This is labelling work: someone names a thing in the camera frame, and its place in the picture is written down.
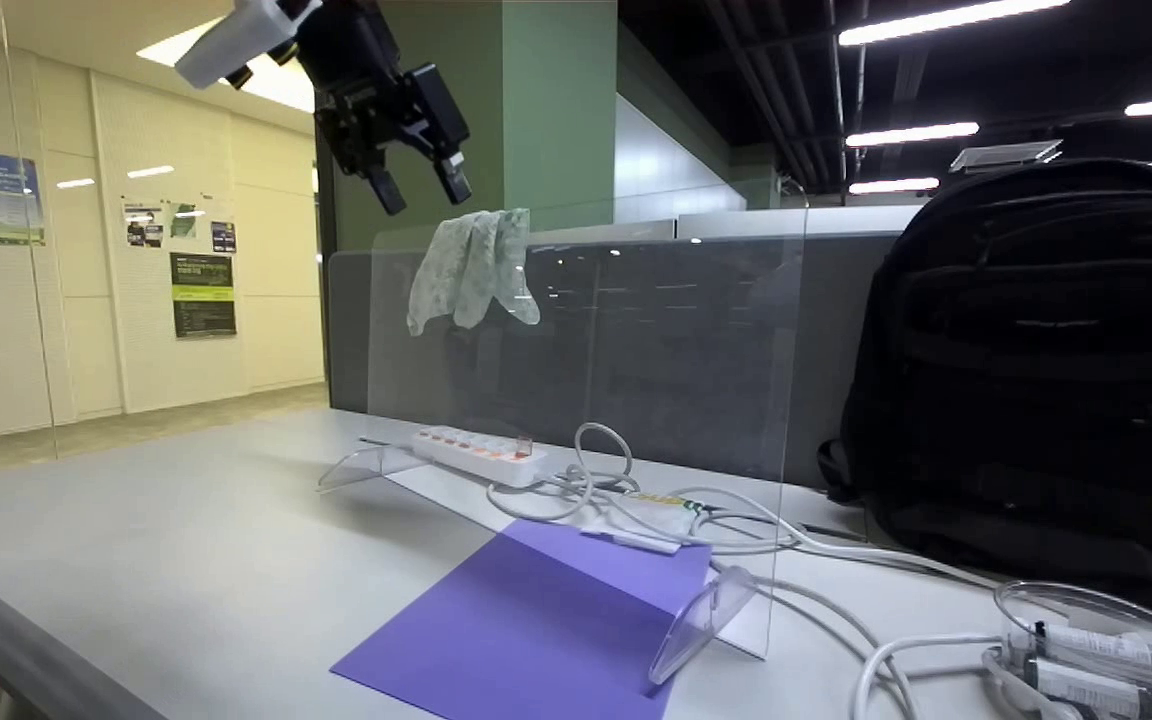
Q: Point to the clear glass panel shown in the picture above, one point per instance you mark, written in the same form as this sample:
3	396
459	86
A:
681	361

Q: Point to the dark wall sign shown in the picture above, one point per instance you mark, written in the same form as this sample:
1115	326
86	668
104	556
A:
201	294

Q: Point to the small wall notice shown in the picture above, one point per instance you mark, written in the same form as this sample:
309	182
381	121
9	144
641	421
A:
185	221
140	225
223	237

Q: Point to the white power adapter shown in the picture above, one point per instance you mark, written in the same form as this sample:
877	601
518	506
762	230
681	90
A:
1097	644
1110	692

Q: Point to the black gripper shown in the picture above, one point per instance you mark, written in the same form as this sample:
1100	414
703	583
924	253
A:
369	81

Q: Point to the white cloth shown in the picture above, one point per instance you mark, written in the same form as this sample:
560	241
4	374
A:
469	274

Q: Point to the clear acrylic panel foot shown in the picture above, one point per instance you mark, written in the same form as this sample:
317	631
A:
353	464
696	626

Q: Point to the grey partition wall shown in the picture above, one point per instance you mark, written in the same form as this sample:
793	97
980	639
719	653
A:
681	345

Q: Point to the black backpack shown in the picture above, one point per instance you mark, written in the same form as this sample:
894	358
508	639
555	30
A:
1043	374

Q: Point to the white power strip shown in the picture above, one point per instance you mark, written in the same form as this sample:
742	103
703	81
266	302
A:
481	458

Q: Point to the purple paper sheet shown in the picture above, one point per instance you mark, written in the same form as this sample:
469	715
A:
539	626

